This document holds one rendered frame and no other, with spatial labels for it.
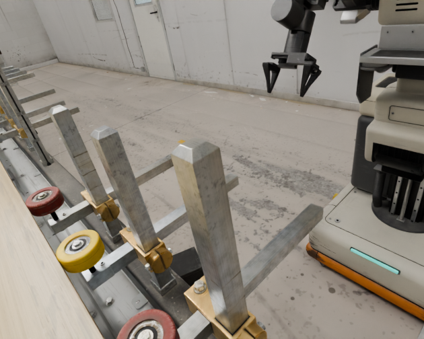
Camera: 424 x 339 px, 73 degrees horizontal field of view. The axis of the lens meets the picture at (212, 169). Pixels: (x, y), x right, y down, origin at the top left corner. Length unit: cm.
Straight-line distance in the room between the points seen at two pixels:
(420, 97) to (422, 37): 18
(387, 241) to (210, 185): 119
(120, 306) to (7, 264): 31
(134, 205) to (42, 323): 22
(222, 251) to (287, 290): 120
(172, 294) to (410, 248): 100
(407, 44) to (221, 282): 82
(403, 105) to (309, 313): 93
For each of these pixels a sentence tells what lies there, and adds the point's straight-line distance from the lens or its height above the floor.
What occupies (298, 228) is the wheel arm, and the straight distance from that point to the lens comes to 61.
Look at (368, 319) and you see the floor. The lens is 151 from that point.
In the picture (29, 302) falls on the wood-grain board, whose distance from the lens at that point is 58.
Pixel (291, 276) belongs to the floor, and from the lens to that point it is 158.
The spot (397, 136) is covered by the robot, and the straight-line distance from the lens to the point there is 107.
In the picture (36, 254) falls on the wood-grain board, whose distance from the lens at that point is 66.
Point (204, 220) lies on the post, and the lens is 30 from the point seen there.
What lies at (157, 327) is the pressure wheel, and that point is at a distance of 44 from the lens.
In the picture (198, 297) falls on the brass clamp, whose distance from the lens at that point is 51.
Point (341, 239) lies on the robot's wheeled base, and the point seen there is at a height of 26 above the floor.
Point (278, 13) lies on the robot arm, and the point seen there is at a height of 119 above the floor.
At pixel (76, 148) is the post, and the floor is 100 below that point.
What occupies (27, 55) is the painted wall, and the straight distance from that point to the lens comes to 1103.
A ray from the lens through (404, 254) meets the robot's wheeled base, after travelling 138.
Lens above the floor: 127
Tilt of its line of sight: 32 degrees down
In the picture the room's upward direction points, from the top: 11 degrees counter-clockwise
